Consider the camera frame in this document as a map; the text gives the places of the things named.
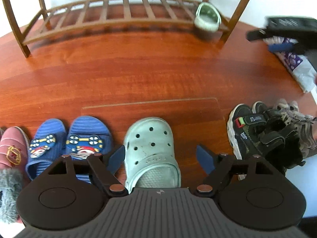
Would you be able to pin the blue slide slipper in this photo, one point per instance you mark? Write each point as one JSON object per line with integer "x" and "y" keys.
{"x": 46, "y": 146}
{"x": 88, "y": 135}

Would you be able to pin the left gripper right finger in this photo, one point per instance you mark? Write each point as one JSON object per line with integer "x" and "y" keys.
{"x": 207, "y": 159}

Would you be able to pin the mint green clog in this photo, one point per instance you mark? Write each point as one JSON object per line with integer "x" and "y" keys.
{"x": 150, "y": 159}
{"x": 207, "y": 17}

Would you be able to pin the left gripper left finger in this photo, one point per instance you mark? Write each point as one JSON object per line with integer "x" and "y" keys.
{"x": 116, "y": 158}

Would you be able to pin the white purple plastic bag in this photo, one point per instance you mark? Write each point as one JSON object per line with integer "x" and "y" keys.
{"x": 297, "y": 65}

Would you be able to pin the brown wooden shoe rack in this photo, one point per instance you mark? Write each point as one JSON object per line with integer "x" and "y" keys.
{"x": 91, "y": 14}

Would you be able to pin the pink fur slipper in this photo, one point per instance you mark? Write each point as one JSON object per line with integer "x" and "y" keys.
{"x": 14, "y": 154}

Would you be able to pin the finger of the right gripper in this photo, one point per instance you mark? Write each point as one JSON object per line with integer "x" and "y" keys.
{"x": 279, "y": 48}

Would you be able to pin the black sport sandal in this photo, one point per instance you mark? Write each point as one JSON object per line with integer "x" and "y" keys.
{"x": 281, "y": 141}
{"x": 243, "y": 128}

